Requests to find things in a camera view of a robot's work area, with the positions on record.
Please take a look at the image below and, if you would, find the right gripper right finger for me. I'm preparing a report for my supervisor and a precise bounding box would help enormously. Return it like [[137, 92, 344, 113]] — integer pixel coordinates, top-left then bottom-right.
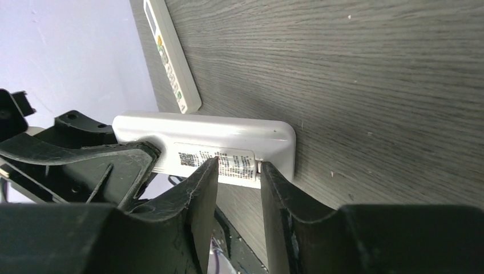
[[261, 162, 341, 273]]

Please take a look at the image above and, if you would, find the white remote control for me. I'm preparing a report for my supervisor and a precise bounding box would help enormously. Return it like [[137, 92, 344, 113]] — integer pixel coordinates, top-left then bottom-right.
[[112, 111, 296, 189], [143, 0, 202, 114]]

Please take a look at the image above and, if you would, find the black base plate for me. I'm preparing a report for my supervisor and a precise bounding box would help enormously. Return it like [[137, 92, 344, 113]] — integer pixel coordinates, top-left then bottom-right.
[[207, 207, 268, 273]]

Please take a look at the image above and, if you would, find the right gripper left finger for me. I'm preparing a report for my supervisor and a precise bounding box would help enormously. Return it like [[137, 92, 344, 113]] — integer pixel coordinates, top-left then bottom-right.
[[130, 157, 219, 273]]

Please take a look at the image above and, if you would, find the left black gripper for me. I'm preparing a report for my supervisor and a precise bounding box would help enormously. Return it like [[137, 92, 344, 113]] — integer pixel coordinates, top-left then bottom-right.
[[1, 88, 161, 209]]

